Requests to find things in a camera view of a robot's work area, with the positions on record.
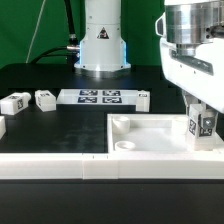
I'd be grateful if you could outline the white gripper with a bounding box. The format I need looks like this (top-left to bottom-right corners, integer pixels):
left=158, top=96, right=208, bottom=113
left=155, top=14, right=224, bottom=129

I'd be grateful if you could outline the white square tabletop part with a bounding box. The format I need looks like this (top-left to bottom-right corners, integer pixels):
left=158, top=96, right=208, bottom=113
left=107, top=114, right=224, bottom=153

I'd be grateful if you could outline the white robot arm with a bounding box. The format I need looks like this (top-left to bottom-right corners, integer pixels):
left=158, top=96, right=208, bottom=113
left=75, top=0, right=224, bottom=129

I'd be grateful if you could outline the white part left edge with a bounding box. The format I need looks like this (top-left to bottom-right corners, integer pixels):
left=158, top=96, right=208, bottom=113
left=0, top=116, right=6, bottom=140

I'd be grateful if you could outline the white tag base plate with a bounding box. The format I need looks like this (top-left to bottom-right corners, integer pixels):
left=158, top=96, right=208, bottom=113
left=57, top=89, right=137, bottom=105

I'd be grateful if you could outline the white L-shaped obstacle wall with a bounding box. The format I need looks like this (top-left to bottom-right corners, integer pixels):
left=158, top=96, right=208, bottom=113
left=0, top=154, right=224, bottom=180

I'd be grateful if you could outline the black cable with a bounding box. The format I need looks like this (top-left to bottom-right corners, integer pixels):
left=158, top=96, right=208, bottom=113
left=29, top=0, right=82, bottom=64

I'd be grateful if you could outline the white thin cable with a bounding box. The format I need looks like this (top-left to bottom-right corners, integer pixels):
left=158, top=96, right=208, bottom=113
left=25, top=0, right=48, bottom=64

